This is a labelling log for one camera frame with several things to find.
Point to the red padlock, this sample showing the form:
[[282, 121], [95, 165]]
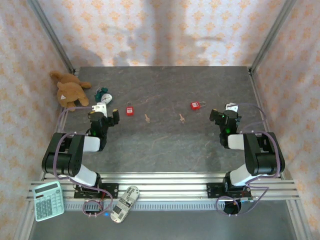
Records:
[[129, 111], [195, 105]]

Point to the small brass key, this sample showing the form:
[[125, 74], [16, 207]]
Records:
[[147, 118], [182, 118]]

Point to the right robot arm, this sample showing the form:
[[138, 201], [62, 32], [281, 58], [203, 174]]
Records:
[[260, 160]]

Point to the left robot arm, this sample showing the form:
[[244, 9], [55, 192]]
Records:
[[75, 155]]

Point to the green alarm clock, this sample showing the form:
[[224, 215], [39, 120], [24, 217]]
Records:
[[107, 98]]

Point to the brown teddy bear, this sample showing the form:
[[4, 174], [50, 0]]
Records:
[[70, 92]]

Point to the small green circuit board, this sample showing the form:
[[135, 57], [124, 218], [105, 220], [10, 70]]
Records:
[[247, 199]]

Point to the white remote control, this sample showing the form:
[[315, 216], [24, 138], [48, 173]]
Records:
[[125, 203]]

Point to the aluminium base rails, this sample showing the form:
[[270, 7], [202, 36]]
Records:
[[162, 185]]

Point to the mint green calculator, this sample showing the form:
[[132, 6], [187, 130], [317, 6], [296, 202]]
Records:
[[47, 202]]

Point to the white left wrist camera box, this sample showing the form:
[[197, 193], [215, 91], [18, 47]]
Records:
[[101, 108]]

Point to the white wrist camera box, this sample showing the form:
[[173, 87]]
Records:
[[101, 108], [231, 108]]

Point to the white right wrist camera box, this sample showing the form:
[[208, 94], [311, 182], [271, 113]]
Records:
[[231, 108]]

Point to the aluminium side rail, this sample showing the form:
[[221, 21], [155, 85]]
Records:
[[255, 87], [57, 130]]

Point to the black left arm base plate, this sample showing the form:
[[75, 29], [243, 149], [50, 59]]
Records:
[[112, 191]]

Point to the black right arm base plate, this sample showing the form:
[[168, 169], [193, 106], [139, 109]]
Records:
[[212, 191]]

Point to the aluminium frame post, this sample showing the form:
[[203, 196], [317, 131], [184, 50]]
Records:
[[273, 32], [50, 32]]

